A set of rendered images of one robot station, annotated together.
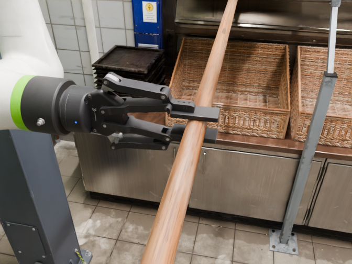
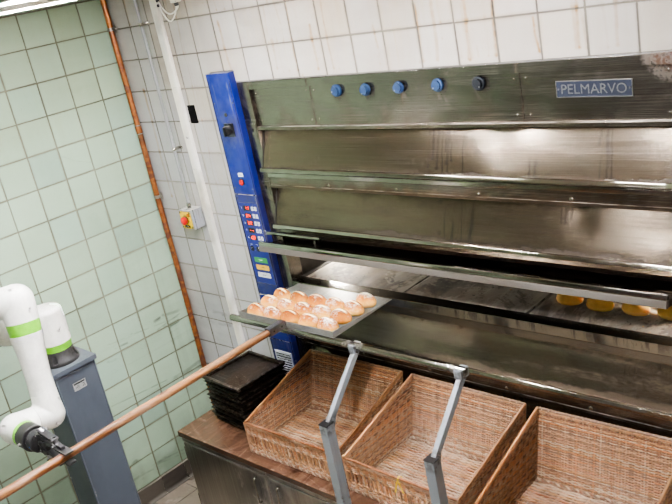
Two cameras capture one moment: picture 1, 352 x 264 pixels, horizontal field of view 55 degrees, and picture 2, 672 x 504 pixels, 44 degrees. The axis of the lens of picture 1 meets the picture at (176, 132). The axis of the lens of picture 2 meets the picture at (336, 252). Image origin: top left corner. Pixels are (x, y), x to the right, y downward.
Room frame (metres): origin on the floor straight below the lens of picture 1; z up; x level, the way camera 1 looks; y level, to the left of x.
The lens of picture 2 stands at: (-0.96, -2.17, 2.51)
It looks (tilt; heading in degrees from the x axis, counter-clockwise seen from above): 19 degrees down; 34
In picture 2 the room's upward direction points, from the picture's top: 12 degrees counter-clockwise
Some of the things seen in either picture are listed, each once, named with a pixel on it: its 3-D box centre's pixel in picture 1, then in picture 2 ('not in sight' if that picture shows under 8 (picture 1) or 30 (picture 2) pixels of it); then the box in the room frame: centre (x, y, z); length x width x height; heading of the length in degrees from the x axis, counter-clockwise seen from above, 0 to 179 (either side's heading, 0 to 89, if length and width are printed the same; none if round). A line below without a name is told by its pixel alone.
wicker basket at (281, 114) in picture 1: (229, 83); (325, 411); (1.51, -0.26, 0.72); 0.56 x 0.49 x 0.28; 79
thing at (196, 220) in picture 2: not in sight; (191, 217); (1.92, 0.60, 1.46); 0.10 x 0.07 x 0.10; 78
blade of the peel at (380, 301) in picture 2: not in sight; (314, 305); (1.58, -0.28, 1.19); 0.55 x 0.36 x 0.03; 78
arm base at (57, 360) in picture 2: not in sight; (52, 351); (0.95, 0.63, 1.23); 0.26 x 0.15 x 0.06; 78
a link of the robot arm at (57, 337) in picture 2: not in sight; (46, 327); (0.93, 0.58, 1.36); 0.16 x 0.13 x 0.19; 132
